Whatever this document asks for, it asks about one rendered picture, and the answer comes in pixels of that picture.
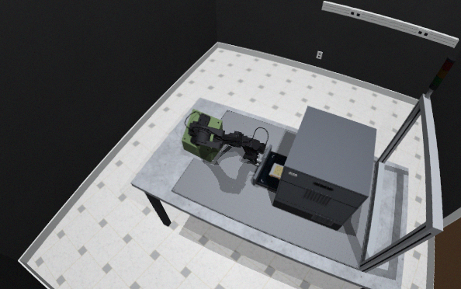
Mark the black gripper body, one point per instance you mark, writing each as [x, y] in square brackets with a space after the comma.
[252, 157]

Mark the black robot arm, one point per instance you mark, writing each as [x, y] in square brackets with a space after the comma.
[204, 137]

